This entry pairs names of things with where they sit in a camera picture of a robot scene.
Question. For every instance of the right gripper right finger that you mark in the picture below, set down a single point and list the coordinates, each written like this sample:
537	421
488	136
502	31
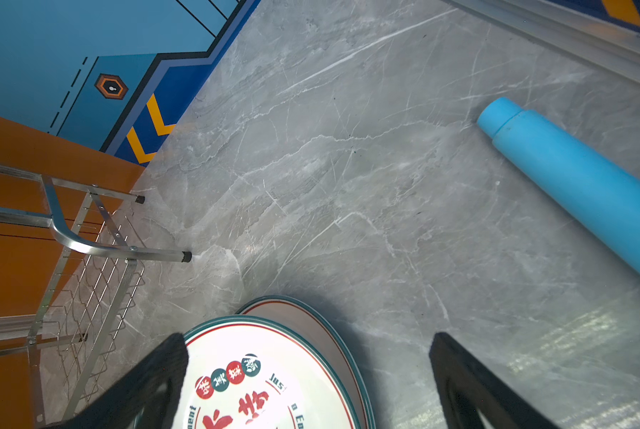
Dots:
471	394

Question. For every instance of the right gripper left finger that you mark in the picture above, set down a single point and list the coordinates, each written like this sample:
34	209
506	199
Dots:
147	396

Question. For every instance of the chrome wire dish rack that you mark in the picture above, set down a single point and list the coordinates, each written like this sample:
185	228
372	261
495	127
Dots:
91	289

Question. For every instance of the white plate red characters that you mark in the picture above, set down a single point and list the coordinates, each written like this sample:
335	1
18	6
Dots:
301	318
249	372

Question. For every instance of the light blue toy microphone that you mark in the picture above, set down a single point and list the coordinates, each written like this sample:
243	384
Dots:
599	194

